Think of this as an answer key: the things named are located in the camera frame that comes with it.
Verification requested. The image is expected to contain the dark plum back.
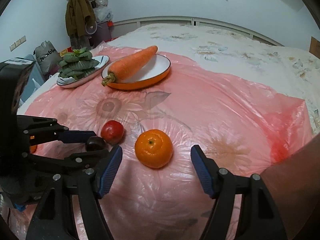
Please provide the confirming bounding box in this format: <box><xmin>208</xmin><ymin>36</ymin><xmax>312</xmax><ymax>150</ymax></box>
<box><xmin>85</xmin><ymin>136</ymin><xmax>107</xmax><ymax>152</ymax></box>

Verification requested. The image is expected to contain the red apple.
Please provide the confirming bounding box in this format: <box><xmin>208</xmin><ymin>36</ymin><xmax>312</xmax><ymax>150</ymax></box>
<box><xmin>100</xmin><ymin>120</ymin><xmax>124</xmax><ymax>145</ymax></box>

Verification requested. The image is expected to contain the large orange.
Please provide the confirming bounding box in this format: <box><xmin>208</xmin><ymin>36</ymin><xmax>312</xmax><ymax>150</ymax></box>
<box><xmin>135</xmin><ymin>129</ymin><xmax>174</xmax><ymax>169</ymax></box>

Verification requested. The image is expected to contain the lone orange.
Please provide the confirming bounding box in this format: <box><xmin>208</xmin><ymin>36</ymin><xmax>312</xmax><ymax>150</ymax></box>
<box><xmin>30</xmin><ymin>136</ymin><xmax>37</xmax><ymax>154</ymax></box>

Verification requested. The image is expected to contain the person forearm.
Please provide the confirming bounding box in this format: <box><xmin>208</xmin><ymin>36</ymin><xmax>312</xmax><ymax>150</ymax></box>
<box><xmin>261</xmin><ymin>135</ymin><xmax>319</xmax><ymax>239</ymax></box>

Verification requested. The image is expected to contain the grey plate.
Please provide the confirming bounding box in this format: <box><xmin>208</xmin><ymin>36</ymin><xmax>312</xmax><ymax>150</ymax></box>
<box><xmin>56</xmin><ymin>55</ymin><xmax>110</xmax><ymax>89</ymax></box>

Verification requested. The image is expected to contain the light blue suitcase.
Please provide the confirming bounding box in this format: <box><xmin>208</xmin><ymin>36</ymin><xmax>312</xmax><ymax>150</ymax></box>
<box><xmin>20</xmin><ymin>54</ymin><xmax>46</xmax><ymax>104</ymax></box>

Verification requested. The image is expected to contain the pile of green leaves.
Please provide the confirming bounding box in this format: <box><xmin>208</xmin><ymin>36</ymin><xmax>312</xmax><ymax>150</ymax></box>
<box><xmin>57</xmin><ymin>47</ymin><xmax>100</xmax><ymax>81</ymax></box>

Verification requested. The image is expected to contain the grey printed bag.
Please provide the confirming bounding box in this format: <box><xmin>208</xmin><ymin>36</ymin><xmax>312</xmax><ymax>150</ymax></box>
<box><xmin>33</xmin><ymin>41</ymin><xmax>61</xmax><ymax>75</ymax></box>

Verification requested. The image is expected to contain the orange carrot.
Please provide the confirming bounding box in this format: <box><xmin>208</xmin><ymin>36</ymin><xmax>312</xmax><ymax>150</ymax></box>
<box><xmin>101</xmin><ymin>46</ymin><xmax>158</xmax><ymax>86</ymax></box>

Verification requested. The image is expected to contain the orange rimmed white plate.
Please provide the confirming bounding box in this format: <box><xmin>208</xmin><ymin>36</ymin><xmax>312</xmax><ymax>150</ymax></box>
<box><xmin>106</xmin><ymin>54</ymin><xmax>171</xmax><ymax>90</ymax></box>

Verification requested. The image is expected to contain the pink plastic sheet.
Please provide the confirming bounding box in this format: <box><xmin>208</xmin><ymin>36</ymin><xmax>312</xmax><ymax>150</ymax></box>
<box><xmin>24</xmin><ymin>53</ymin><xmax>312</xmax><ymax>239</ymax></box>

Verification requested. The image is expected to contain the purple bin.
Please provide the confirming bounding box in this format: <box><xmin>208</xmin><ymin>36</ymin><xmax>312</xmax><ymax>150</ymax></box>
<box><xmin>92</xmin><ymin>22</ymin><xmax>112</xmax><ymax>47</ymax></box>

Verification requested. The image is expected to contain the olive green hanging coat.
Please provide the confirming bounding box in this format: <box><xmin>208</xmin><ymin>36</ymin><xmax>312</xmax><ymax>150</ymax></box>
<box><xmin>65</xmin><ymin>0</ymin><xmax>96</xmax><ymax>37</ymax></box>

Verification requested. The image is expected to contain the floral bed quilt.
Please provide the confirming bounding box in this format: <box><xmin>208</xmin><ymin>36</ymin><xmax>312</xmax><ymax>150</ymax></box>
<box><xmin>17</xmin><ymin>23</ymin><xmax>320</xmax><ymax>156</ymax></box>

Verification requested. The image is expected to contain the wooden headboard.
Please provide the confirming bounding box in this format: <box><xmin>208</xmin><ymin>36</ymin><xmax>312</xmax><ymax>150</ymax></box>
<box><xmin>309</xmin><ymin>37</ymin><xmax>320</xmax><ymax>59</ymax></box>

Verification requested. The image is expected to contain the wall switch panel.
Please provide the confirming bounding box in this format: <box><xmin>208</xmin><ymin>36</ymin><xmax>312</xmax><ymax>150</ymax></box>
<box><xmin>10</xmin><ymin>36</ymin><xmax>27</xmax><ymax>51</ymax></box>

